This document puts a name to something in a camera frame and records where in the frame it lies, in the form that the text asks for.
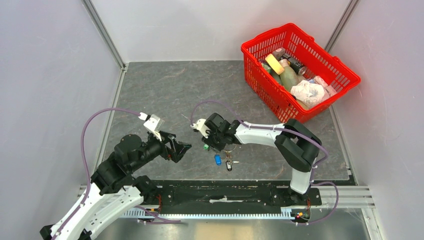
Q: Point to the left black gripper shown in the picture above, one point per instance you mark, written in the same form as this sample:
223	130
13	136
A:
178	149

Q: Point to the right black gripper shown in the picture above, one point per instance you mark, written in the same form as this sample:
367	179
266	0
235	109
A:
208	141

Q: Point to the large silver keyring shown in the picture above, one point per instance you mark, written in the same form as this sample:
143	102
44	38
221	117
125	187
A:
226	155

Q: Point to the blue key tag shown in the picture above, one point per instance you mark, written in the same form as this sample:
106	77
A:
217	159

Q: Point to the black and white key fob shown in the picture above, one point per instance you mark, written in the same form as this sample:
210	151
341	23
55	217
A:
228	165

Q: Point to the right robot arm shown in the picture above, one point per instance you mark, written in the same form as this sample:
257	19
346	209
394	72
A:
296	143

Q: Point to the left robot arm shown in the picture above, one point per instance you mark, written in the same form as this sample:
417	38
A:
113	190

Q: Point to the green bottle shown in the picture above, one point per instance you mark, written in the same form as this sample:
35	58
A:
288	77

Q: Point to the red plastic basket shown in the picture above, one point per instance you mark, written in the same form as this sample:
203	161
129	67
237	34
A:
306	58

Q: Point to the crumpled white plastic bag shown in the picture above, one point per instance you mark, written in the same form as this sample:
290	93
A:
311	94

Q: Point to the dark can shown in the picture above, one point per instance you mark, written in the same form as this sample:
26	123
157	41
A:
296	65

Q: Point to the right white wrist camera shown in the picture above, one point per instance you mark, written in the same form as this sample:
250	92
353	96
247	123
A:
200	126

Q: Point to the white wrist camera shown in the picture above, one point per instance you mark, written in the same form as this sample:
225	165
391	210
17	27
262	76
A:
200	126
152	123

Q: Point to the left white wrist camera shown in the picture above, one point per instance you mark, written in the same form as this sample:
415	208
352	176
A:
152	123

